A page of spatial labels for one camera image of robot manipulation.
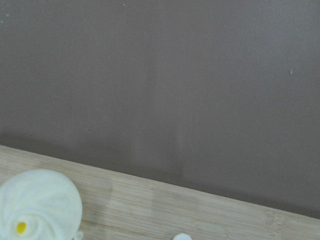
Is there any white ceramic spoon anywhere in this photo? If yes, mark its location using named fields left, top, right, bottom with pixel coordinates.
left=172, top=233, right=192, bottom=240

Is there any bamboo cutting board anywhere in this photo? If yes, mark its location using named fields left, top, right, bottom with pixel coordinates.
left=0, top=146, right=320, bottom=240

